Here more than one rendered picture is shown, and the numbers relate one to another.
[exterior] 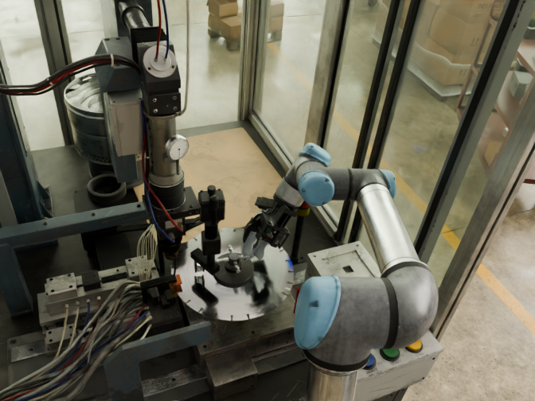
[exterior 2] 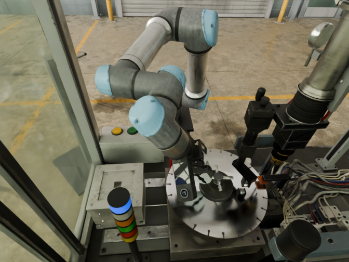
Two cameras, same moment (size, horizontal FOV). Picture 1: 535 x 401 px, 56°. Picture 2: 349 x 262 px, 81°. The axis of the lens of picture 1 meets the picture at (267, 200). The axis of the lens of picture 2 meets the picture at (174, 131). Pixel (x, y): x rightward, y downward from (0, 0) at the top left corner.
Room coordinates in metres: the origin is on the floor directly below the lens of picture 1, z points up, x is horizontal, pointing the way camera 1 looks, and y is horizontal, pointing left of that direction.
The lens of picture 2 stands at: (1.32, 0.06, 1.54)
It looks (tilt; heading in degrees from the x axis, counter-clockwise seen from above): 43 degrees down; 200
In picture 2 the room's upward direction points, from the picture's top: 2 degrees clockwise
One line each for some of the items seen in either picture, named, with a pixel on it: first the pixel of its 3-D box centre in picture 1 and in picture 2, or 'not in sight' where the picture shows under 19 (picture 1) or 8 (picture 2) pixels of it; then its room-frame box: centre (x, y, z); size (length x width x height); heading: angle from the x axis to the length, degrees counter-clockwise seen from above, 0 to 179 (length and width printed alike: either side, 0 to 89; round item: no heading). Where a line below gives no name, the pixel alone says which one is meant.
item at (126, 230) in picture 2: not in sight; (125, 220); (1.15, -0.11, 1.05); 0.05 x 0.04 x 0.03; 26
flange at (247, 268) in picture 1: (233, 266); (216, 183); (0.91, 0.07, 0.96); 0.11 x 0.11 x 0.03
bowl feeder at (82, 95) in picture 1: (116, 134); not in sight; (1.52, 0.57, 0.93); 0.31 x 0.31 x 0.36
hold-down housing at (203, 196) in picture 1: (211, 220); (253, 129); (0.85, 0.13, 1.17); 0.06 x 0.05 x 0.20; 107
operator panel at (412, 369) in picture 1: (380, 364); (134, 144); (0.75, -0.34, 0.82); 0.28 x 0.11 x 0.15; 116
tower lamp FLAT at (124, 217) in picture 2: not in sight; (121, 208); (1.15, -0.11, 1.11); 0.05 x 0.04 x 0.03; 26
